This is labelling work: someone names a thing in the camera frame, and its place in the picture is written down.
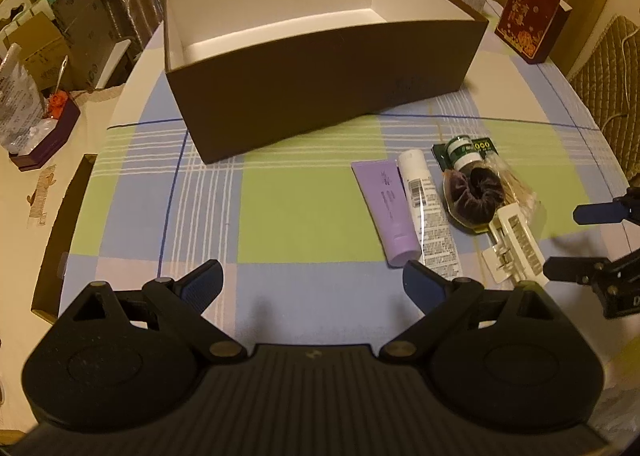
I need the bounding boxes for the purple cosmetic tube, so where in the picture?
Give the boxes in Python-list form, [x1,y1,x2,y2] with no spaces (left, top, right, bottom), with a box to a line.
[352,160,422,267]

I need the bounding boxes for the stacked brown cardboard boxes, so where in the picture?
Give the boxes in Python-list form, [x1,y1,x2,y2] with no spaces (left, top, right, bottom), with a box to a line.
[1,0,117,90]

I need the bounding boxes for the bag of cotton swabs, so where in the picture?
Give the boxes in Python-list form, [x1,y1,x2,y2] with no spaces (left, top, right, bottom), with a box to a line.
[485,151,547,238]

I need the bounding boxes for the clear plastic bag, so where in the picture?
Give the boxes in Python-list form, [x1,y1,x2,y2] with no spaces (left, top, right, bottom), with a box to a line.
[0,43,46,155]

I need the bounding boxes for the white cable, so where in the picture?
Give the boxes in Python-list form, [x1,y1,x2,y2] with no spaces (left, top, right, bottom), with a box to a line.
[598,30,640,137]

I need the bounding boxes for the green carded tape pack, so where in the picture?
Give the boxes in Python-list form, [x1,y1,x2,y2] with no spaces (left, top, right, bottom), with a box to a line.
[432,135,497,171]

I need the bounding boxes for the white cosmetic tube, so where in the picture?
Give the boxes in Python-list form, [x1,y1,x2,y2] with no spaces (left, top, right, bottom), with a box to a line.
[397,149,462,279]

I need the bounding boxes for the plaid tablecloth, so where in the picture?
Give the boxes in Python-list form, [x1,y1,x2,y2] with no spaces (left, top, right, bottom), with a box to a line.
[61,31,639,346]

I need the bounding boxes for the dark brown velvet scrunchie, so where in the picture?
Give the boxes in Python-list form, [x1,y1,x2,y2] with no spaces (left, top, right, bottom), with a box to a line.
[442,167,506,229]

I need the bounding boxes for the white plastic clip tool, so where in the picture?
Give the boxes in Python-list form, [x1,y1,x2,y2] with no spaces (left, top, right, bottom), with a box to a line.
[483,203,548,286]

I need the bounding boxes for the large brown cardboard box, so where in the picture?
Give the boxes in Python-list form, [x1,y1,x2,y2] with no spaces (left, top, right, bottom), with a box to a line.
[164,0,488,164]

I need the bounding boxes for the quilted brown chair cushion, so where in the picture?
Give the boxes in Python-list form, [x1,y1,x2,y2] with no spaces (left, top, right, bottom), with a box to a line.
[570,16,639,186]

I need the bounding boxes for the dark red tray box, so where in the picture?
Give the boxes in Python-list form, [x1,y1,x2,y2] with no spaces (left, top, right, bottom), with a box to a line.
[9,90,80,172]

